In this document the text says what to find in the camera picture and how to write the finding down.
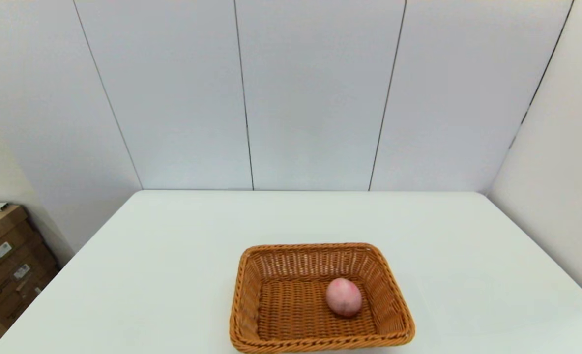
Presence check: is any pink peach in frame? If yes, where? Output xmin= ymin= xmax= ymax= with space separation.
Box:
xmin=325 ymin=278 xmax=363 ymax=317

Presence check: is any orange woven wicker basket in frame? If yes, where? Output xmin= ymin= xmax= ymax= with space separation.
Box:
xmin=229 ymin=242 xmax=416 ymax=354

